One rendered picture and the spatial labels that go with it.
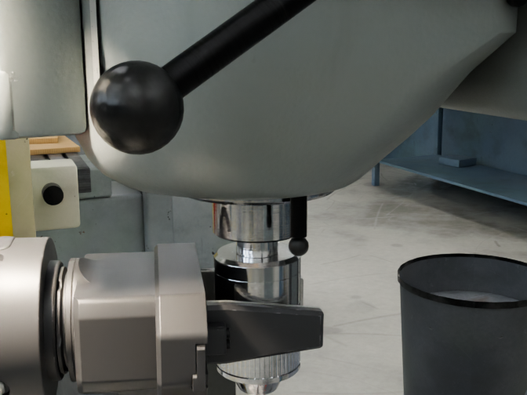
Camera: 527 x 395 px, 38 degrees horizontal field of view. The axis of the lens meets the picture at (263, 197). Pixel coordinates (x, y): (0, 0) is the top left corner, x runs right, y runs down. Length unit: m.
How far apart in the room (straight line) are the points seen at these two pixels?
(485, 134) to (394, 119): 6.50
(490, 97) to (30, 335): 0.25
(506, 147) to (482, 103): 6.24
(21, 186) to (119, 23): 1.84
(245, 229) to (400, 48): 0.12
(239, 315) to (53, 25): 0.16
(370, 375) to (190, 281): 2.87
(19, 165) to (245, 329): 1.76
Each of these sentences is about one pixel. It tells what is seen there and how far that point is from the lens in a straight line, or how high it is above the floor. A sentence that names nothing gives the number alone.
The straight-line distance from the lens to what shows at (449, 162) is 6.61.
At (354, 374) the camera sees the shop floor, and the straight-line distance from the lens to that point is 3.24.
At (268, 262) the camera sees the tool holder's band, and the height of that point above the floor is 1.27.
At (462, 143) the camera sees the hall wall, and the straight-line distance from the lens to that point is 7.09.
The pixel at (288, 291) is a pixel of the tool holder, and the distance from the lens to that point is 0.41.
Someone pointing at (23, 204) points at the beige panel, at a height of 0.93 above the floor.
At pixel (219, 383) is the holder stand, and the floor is 1.06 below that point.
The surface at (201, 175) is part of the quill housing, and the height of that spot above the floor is 1.33.
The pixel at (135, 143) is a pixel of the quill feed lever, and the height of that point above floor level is 1.35.
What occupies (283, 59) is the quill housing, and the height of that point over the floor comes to 1.38.
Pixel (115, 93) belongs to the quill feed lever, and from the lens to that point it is 0.24.
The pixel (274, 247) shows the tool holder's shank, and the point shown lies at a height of 1.27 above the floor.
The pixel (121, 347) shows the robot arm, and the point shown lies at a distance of 0.39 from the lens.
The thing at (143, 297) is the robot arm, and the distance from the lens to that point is 0.38.
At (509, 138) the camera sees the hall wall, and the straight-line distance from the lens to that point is 6.62.
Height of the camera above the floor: 1.39
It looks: 13 degrees down
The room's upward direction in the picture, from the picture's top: straight up
